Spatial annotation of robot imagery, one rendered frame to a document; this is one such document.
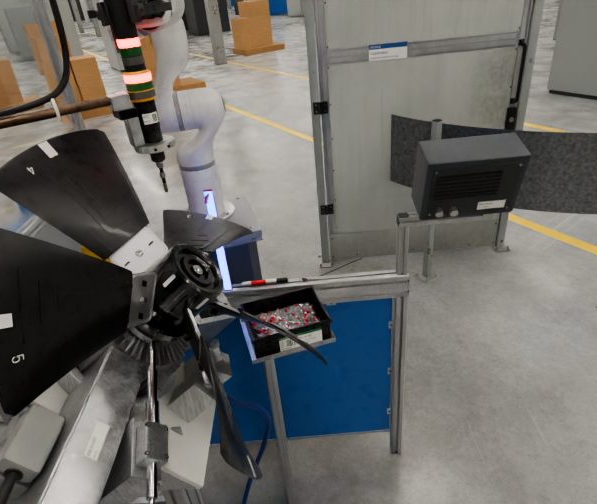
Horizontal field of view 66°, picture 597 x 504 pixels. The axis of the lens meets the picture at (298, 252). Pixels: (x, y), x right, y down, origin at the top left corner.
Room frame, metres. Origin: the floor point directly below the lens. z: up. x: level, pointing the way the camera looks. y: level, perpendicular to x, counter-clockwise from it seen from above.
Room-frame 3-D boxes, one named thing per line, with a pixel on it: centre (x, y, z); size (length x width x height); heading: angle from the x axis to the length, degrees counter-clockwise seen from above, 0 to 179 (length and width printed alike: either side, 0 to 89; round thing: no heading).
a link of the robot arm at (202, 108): (1.48, 0.27, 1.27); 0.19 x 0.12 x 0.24; 101
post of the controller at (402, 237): (1.14, -0.31, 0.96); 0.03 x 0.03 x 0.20; 89
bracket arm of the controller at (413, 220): (1.14, -0.41, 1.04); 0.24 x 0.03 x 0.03; 89
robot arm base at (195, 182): (1.48, 0.30, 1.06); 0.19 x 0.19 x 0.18
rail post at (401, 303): (1.14, -0.31, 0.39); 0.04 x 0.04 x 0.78; 89
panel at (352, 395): (1.15, 0.12, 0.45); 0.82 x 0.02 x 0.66; 89
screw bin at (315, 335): (0.99, 0.05, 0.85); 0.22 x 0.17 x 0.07; 104
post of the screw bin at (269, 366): (0.97, 0.12, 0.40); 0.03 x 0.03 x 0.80; 14
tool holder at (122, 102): (0.79, 0.24, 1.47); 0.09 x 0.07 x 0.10; 124
